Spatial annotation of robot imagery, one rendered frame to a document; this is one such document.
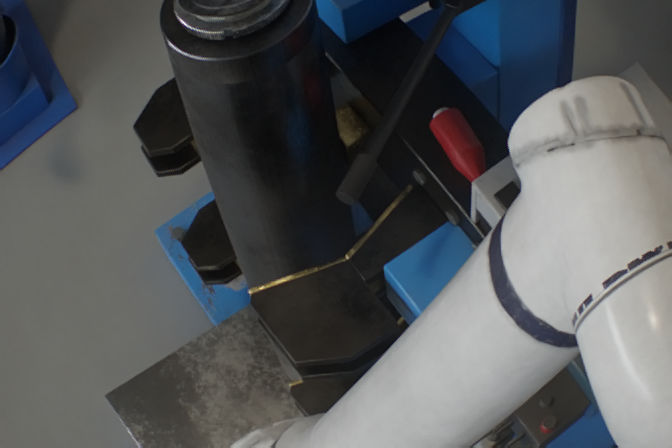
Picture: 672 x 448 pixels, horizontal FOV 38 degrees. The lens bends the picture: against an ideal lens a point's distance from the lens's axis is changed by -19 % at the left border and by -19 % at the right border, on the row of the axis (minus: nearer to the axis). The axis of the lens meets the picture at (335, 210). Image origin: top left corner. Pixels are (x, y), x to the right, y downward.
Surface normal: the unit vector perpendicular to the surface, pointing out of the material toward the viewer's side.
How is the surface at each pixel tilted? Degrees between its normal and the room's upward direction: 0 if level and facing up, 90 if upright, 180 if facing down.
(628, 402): 66
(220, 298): 0
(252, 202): 90
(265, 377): 0
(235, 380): 0
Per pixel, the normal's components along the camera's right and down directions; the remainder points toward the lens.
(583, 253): -0.80, -0.04
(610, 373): -0.81, 0.24
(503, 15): 0.57, 0.71
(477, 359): -0.66, 0.44
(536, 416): -0.08, -0.45
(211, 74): -0.21, 0.88
